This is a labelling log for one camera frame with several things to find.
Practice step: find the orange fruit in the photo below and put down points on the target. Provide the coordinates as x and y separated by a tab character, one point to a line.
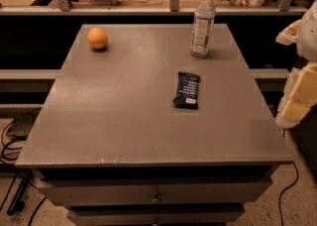
97	38

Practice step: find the clear plastic water bottle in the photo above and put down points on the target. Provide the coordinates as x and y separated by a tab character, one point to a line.
204	17

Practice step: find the dark blue snack bar wrapper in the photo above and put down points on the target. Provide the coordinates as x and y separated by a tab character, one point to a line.
187	91

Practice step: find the grey drawer cabinet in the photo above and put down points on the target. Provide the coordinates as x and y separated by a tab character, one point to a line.
190	201

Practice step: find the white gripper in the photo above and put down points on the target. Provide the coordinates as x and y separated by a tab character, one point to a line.
309	40

